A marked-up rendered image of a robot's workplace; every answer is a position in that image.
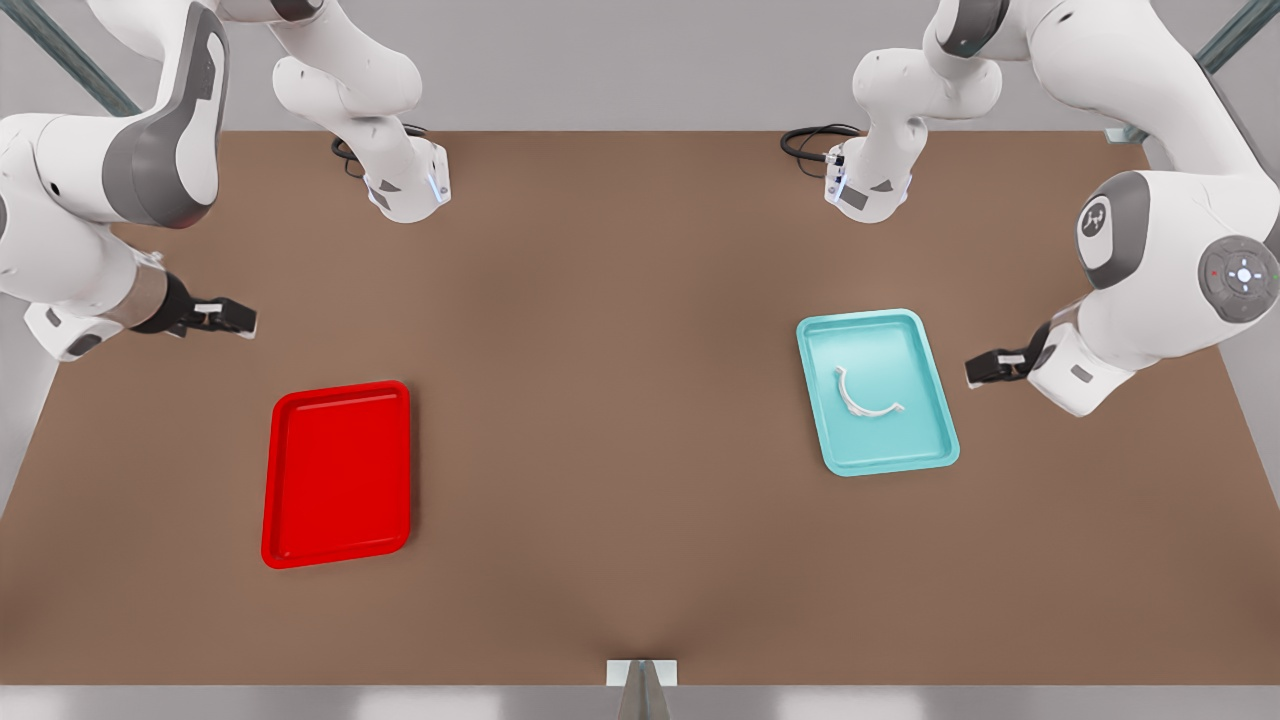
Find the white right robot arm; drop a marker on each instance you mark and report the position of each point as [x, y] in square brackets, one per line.
[70, 190]

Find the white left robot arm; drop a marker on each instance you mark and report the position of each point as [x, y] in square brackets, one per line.
[1170, 250]

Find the white curved pipe clamp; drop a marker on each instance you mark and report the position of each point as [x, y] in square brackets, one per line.
[862, 399]

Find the turquoise rectangular tray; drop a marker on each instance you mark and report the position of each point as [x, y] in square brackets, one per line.
[876, 392]

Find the red rectangular tray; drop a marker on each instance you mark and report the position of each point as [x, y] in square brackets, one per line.
[338, 473]

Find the silver frame post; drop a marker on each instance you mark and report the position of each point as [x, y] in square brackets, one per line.
[1215, 50]
[70, 55]
[642, 690]

